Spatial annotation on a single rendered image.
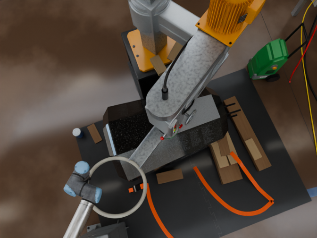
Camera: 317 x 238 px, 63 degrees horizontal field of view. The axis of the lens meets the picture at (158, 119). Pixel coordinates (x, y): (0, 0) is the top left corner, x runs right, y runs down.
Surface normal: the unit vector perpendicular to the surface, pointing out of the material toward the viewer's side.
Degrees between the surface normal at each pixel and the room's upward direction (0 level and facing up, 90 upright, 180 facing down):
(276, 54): 33
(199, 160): 0
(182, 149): 45
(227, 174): 0
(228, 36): 0
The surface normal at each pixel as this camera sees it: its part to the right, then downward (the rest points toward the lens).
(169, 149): 0.21, 0.46
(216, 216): -0.04, -0.25
